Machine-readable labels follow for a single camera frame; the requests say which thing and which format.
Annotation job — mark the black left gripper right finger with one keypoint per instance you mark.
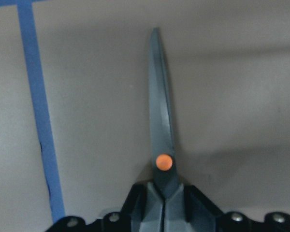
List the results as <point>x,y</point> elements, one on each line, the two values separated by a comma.
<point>197,213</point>

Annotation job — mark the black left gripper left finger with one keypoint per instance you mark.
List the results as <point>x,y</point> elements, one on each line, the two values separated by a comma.
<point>128,219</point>

